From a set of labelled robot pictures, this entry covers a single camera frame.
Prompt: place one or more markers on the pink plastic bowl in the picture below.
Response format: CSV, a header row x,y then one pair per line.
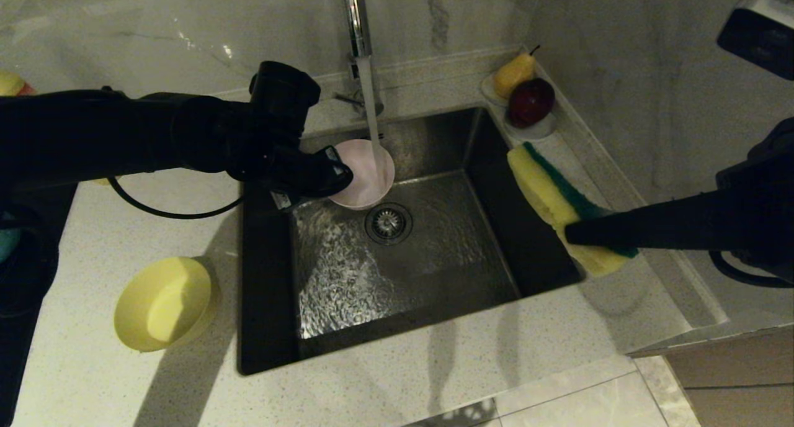
x,y
372,179

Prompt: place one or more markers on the chrome faucet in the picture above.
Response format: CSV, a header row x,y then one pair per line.
x,y
356,17

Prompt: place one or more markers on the small white dish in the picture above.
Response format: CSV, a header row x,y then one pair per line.
x,y
539,133
487,90

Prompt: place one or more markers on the light wood cabinet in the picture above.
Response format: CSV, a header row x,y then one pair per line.
x,y
744,383

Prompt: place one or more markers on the black glass cooktop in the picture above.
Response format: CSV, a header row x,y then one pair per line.
x,y
18,365

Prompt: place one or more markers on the dark red apple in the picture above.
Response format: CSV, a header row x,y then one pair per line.
x,y
530,103

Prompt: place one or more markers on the green and yellow sponge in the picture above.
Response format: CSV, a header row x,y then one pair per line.
x,y
546,191

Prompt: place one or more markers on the orange yellow detergent bottle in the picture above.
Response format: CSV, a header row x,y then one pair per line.
x,y
11,82

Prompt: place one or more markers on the blue plastic bowl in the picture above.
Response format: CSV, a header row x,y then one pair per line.
x,y
7,247

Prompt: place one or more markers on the yellow plastic bowl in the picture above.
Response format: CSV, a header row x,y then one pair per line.
x,y
161,303

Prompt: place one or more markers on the yellow pear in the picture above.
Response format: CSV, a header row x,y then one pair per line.
x,y
512,76

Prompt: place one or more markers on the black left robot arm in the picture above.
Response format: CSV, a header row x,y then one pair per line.
x,y
93,135

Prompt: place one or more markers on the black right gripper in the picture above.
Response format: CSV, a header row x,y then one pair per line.
x,y
763,210

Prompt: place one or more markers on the round metal drain strainer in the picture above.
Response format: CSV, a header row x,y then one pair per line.
x,y
389,223

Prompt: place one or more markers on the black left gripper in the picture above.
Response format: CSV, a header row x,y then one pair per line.
x,y
279,172

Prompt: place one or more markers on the stainless steel sink basin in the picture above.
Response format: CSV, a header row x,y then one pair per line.
x,y
465,272

